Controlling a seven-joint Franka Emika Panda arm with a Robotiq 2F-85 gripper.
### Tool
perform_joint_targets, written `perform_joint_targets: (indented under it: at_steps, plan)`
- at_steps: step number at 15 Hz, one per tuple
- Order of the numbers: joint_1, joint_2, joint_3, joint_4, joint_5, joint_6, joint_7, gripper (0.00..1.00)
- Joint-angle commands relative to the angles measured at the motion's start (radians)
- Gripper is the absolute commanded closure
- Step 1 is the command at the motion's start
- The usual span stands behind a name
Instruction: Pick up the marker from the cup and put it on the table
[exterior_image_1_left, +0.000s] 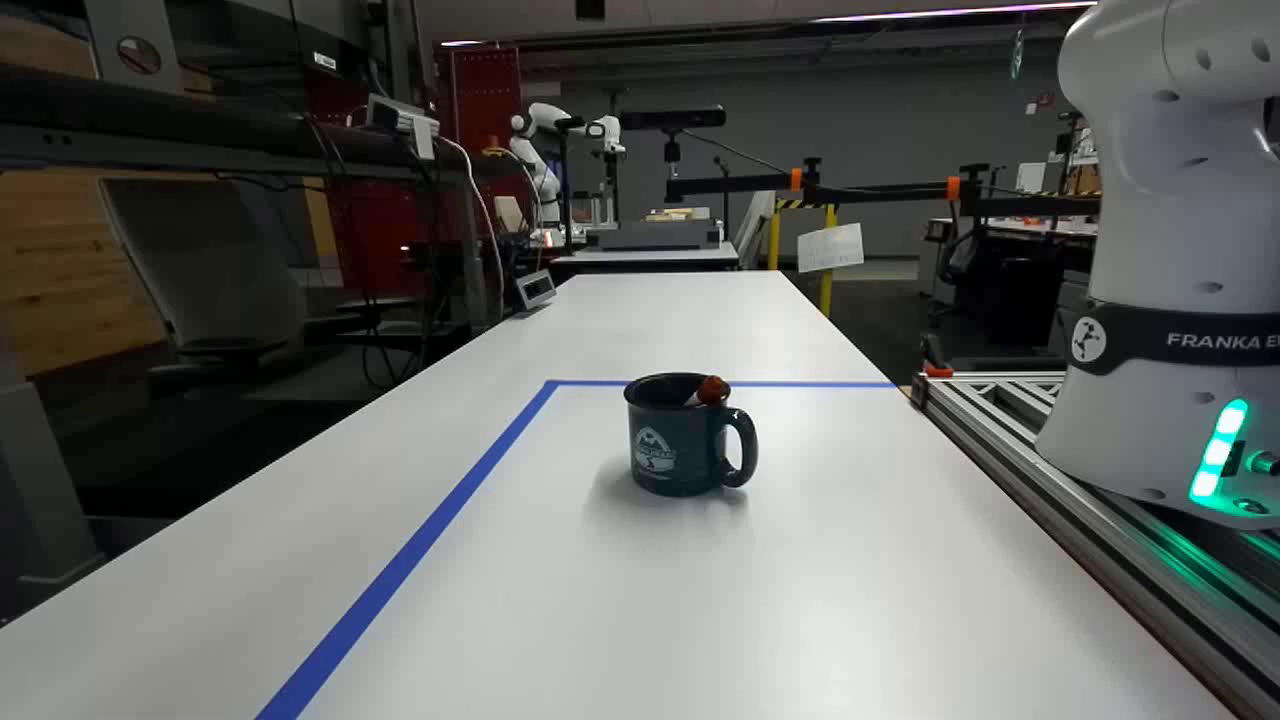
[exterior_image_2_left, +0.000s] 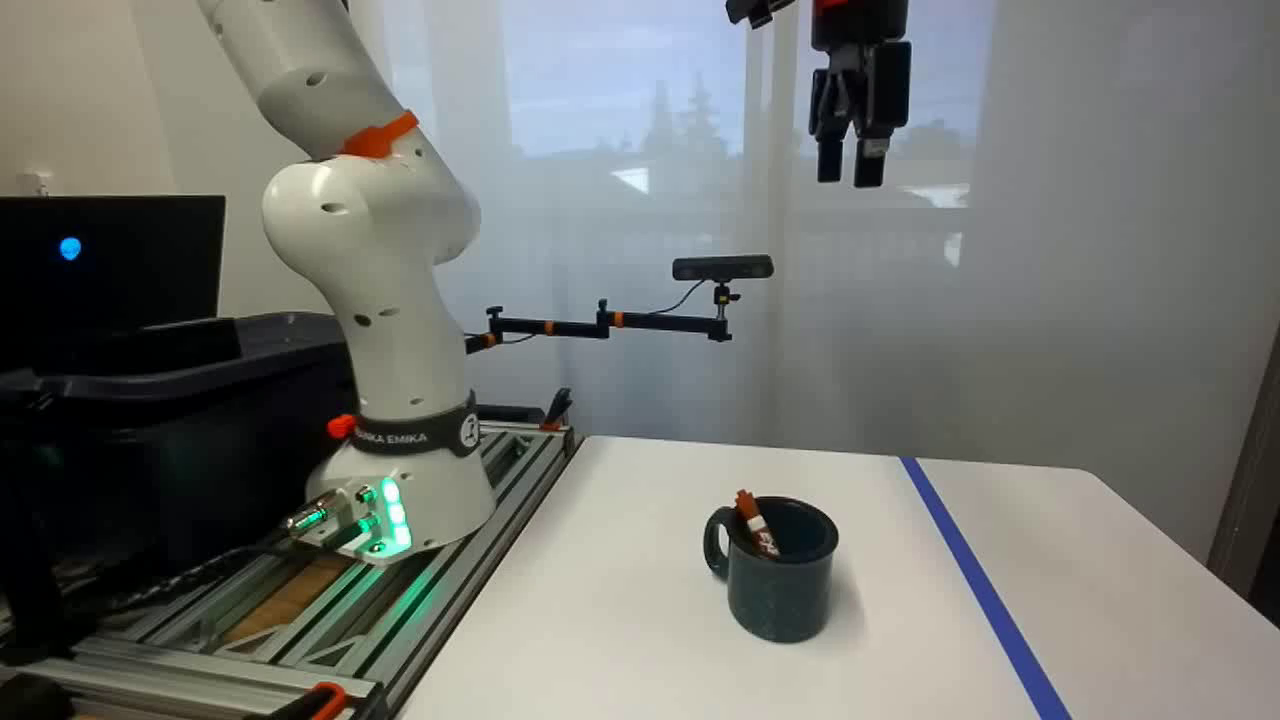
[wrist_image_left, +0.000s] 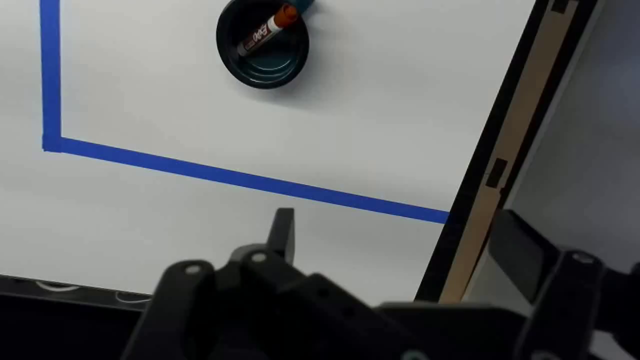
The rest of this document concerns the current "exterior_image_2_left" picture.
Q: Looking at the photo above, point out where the black plastic bin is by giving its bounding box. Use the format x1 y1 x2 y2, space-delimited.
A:
0 312 358 634

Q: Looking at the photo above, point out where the aluminium rail base frame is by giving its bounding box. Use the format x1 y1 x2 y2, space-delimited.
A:
0 394 582 720

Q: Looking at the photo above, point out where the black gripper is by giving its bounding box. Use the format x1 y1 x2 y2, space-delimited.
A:
802 0 917 193

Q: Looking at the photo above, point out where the blue tape line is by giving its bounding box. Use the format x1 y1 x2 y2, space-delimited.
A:
897 453 1075 720

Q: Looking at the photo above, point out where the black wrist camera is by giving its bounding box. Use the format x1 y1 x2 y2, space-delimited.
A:
725 0 799 33

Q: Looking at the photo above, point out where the black articulated camera mount arm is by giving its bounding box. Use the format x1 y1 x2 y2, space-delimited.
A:
459 281 738 362

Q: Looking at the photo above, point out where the black computer monitor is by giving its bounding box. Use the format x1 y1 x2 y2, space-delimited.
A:
0 193 227 371

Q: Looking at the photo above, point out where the black stereo camera bar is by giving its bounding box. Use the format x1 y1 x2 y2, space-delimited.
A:
666 252 777 288

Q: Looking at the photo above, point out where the orange clamp handle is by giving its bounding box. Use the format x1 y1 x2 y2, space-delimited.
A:
299 682 358 720

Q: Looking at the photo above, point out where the white marker with orange cap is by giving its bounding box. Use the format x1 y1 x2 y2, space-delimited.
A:
730 487 782 560

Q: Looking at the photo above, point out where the sheer white curtain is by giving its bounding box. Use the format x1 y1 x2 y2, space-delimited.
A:
346 0 1280 563

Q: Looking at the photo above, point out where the dark teal enamel mug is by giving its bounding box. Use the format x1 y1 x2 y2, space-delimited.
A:
700 491 843 650

